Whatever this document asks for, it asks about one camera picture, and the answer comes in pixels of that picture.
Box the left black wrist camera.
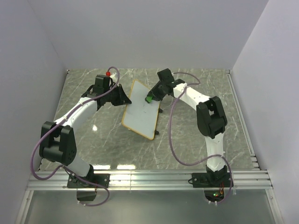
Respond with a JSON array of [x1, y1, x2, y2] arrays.
[[93, 75, 110, 92]]

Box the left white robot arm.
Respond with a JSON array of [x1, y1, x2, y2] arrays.
[[39, 84, 132, 188]]

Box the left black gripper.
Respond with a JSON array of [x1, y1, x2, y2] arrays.
[[105, 84, 132, 107]]

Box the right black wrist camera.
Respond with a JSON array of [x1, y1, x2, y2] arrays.
[[157, 68, 174, 85]]

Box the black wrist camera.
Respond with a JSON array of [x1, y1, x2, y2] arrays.
[[93, 75, 110, 92], [157, 68, 174, 85]]

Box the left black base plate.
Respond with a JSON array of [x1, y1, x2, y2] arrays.
[[67, 174, 110, 189]]

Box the aluminium mounting rail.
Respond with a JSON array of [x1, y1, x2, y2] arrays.
[[27, 169, 273, 191]]

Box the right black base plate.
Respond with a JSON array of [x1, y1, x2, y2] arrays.
[[188, 172, 234, 188]]

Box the green whiteboard eraser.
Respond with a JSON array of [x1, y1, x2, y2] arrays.
[[145, 96, 152, 103]]

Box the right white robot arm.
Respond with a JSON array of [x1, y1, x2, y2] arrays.
[[145, 79, 228, 187]]

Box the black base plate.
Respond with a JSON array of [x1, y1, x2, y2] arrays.
[[188, 172, 234, 188], [67, 174, 110, 189]]

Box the right side aluminium rail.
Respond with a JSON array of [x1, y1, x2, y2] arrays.
[[226, 70, 261, 170]]

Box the white board with orange frame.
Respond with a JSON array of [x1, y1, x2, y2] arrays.
[[121, 79, 160, 140]]

